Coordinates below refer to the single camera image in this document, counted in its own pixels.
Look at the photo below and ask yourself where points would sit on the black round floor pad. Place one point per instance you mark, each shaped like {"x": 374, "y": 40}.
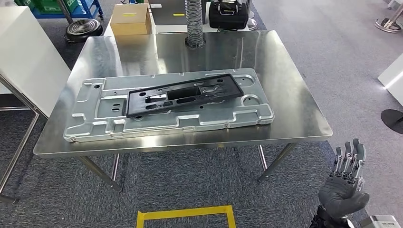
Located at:
{"x": 393, "y": 121}

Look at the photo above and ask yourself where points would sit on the steel round stand base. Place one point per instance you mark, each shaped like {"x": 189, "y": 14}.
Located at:
{"x": 388, "y": 25}

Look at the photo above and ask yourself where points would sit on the white block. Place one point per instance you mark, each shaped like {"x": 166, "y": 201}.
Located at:
{"x": 395, "y": 81}

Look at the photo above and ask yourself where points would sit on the white table with steel legs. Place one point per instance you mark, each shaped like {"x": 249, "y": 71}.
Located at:
{"x": 25, "y": 56}

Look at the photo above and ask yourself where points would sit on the stainless steel workbench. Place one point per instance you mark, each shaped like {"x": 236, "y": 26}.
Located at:
{"x": 283, "y": 63}

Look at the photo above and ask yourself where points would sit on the black carry case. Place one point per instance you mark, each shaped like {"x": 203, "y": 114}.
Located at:
{"x": 228, "y": 19}

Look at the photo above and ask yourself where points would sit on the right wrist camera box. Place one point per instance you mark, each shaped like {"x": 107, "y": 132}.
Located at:
{"x": 381, "y": 222}

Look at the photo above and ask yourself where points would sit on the black plastic panel part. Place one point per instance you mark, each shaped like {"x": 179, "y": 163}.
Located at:
{"x": 226, "y": 86}

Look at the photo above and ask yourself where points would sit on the green plastic bin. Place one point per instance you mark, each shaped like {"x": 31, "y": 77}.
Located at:
{"x": 47, "y": 5}

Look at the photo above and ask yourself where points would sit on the blue wheeled rack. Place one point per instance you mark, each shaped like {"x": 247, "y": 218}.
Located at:
{"x": 85, "y": 8}

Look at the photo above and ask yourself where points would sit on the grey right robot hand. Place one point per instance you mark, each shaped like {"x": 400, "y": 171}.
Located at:
{"x": 343, "y": 195}

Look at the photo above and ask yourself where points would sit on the white low cabinet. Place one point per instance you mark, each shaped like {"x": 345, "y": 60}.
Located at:
{"x": 170, "y": 29}

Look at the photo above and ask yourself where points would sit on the silver stamped metal panel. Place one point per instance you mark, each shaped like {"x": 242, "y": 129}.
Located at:
{"x": 100, "y": 122}

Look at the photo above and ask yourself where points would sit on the brown cardboard box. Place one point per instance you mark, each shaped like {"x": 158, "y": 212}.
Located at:
{"x": 130, "y": 22}

